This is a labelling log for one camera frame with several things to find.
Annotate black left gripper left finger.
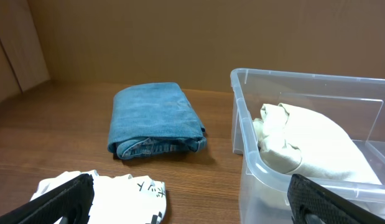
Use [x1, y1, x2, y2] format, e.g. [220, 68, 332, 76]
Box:
[0, 174, 95, 224]

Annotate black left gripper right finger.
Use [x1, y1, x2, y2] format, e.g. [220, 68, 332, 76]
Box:
[287, 174, 385, 224]

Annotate white printed t-shirt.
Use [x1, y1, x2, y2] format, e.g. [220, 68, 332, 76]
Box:
[29, 169, 167, 224]

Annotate cream garment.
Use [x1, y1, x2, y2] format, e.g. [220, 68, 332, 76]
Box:
[253, 103, 381, 184]

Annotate clear plastic storage container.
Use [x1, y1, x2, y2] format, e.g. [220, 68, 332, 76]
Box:
[230, 68, 385, 223]

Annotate folded blue denim jeans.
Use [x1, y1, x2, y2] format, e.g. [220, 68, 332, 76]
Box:
[108, 82, 207, 160]

